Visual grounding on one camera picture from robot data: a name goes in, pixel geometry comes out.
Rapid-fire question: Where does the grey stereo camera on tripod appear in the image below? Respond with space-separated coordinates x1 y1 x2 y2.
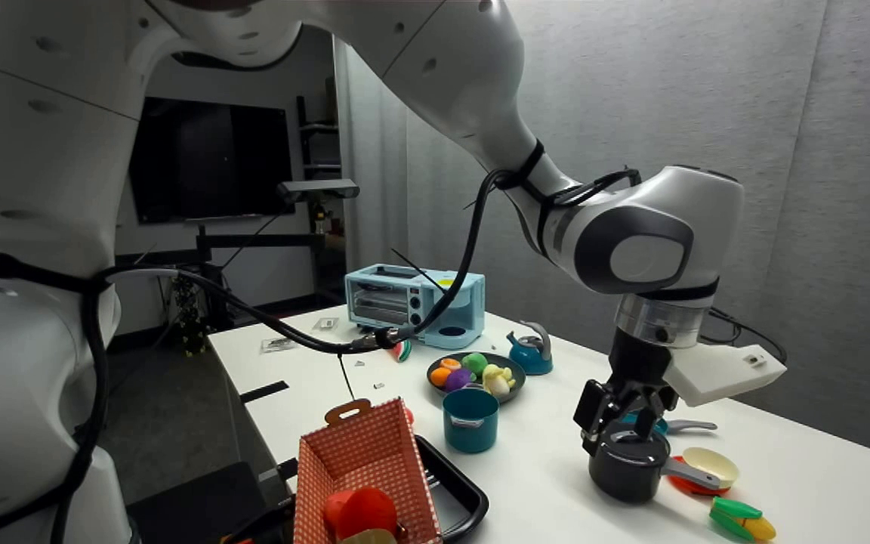
276 180 363 298

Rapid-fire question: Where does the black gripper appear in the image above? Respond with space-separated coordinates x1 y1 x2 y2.
571 329 680 445

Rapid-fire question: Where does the green bowl with fruit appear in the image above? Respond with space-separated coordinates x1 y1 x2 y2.
421 351 529 407

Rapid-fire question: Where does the red toy plate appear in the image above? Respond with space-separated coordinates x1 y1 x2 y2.
665 471 737 502

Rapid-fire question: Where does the yellow toy banana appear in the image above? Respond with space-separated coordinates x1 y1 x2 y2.
481 362 513 400

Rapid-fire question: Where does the black toy pot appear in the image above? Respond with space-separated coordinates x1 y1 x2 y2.
583 427 729 507

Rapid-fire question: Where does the glass pot lid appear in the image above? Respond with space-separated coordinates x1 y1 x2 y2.
592 427 671 469

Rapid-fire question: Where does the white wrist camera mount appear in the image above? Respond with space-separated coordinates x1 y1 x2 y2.
666 342 790 411

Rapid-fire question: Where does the black television stand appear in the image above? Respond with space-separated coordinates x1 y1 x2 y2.
111 228 346 338

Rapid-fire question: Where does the yellow toy fruit slice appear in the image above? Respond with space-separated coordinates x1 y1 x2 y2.
337 526 397 544

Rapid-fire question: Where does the short black bar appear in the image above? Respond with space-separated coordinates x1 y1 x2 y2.
235 378 293 407

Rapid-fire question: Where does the grey curtain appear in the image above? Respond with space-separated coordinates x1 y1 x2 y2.
337 0 870 465

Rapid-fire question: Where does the teal toy pot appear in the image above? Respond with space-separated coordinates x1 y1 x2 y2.
440 388 500 458

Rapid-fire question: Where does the teal toy kettle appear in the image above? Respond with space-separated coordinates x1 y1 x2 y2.
503 321 555 378

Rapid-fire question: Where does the black baking tray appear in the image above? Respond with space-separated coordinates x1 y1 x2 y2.
219 432 493 544

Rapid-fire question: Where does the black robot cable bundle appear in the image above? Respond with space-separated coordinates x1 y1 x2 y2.
0 140 645 544

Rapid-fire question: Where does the red checkered basket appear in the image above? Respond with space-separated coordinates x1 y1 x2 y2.
290 395 444 544

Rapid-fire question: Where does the light blue toy oven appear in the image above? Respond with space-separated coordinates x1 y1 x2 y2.
340 262 490 354

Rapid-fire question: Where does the cream toy bowl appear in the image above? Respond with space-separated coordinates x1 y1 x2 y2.
677 445 742 492

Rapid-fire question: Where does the red round toy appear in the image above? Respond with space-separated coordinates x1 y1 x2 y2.
320 488 400 544

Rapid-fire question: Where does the black wall television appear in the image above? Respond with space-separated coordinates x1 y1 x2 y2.
130 93 297 228

